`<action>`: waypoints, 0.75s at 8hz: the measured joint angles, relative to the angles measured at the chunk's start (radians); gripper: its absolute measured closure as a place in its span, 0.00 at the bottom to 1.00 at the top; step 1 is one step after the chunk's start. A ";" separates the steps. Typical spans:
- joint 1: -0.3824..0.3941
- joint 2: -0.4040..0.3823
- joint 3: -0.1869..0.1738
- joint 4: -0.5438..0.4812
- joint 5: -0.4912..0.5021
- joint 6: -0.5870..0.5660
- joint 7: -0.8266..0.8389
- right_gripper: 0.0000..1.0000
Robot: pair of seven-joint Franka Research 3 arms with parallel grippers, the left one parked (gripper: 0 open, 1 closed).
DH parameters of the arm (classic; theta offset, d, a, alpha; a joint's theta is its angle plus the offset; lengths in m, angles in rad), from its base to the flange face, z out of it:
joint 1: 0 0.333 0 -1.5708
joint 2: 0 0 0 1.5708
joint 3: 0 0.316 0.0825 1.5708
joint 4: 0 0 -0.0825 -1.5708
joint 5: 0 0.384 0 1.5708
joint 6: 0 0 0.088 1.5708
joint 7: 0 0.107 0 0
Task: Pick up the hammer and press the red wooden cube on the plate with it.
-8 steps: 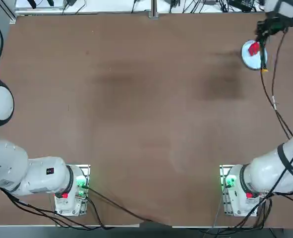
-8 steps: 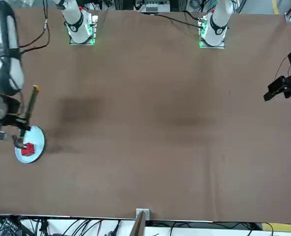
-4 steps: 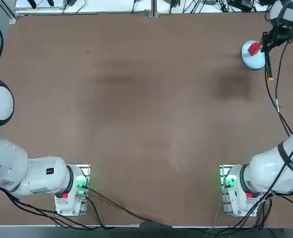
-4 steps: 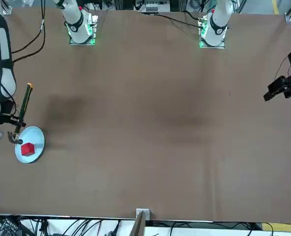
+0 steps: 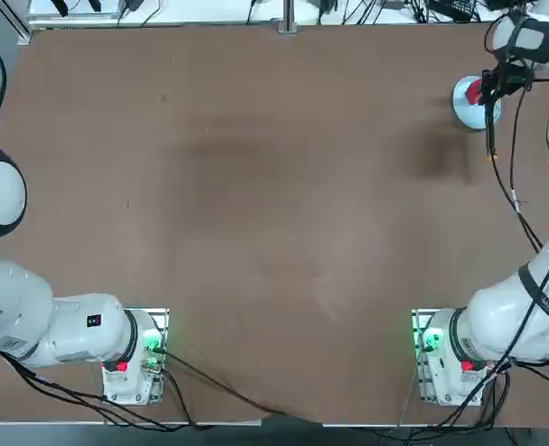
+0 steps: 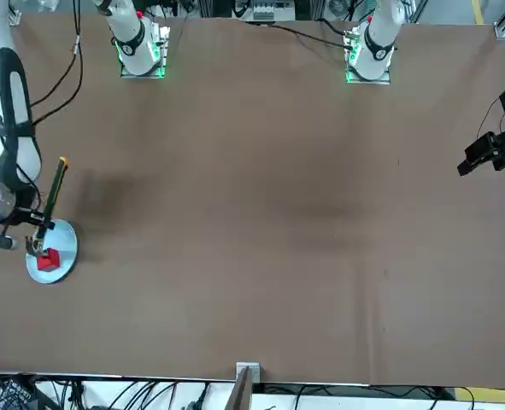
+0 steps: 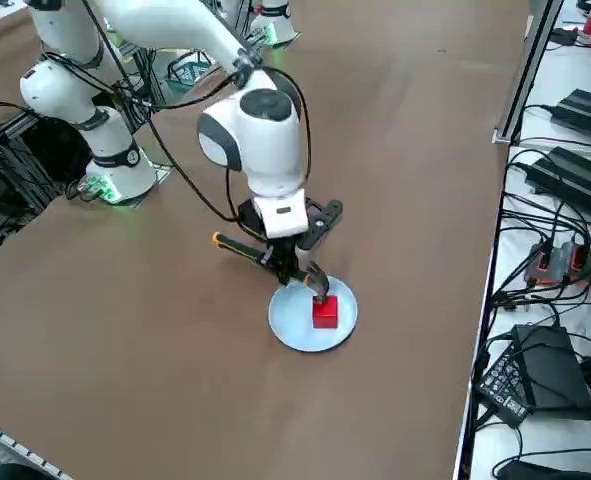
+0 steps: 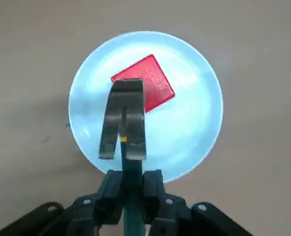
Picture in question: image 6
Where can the red wooden cube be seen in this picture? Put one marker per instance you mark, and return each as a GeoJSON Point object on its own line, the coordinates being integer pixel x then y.
{"type": "Point", "coordinates": [47, 261]}

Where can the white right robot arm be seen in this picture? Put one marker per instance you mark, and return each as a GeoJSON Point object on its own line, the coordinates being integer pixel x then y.
{"type": "Point", "coordinates": [132, 42]}

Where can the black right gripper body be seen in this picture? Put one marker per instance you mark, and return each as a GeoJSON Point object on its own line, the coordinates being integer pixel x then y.
{"type": "Point", "coordinates": [25, 197]}

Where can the light blue round plate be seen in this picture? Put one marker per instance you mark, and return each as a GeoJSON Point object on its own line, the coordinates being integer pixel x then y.
{"type": "Point", "coordinates": [66, 252]}

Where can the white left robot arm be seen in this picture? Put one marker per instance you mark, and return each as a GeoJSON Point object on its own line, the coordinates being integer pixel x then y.
{"type": "Point", "coordinates": [376, 47]}

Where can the grey camera stand bracket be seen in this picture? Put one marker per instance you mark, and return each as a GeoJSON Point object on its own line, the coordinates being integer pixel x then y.
{"type": "Point", "coordinates": [248, 376]}

